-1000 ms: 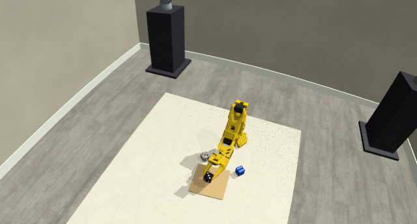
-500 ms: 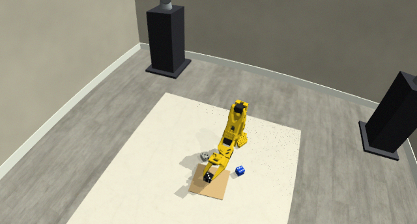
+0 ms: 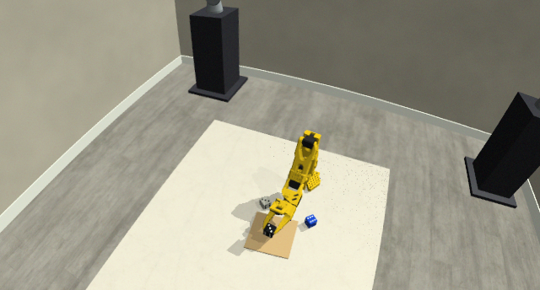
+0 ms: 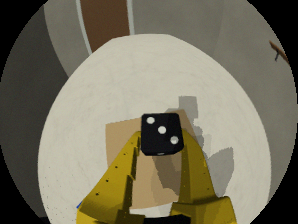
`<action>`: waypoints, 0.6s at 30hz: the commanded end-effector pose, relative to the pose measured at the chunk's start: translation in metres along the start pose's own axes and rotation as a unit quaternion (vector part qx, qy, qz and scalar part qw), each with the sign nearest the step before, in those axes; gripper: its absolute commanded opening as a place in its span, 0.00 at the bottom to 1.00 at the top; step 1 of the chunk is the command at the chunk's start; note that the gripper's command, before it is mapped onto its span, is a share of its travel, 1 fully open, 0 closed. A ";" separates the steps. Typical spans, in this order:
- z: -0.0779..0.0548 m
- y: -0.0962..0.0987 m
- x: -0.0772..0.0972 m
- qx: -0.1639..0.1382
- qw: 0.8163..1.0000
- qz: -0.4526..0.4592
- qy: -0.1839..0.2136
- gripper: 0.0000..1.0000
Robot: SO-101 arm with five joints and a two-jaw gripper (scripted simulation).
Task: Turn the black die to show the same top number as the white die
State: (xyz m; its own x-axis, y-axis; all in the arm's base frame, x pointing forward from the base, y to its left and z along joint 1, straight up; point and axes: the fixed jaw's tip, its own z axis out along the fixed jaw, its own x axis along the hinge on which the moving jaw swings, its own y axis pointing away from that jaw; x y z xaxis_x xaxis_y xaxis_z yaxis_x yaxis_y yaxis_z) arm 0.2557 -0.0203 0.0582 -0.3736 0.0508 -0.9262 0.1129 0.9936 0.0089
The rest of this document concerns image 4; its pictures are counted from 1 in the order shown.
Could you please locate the tan flat mat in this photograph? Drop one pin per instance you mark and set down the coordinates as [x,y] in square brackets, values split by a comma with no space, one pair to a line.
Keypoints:
[158,178]

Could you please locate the black die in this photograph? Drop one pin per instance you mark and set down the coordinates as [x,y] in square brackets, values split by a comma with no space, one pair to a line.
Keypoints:
[161,134]

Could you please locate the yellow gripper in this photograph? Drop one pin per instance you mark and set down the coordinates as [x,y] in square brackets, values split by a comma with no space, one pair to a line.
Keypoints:
[110,200]

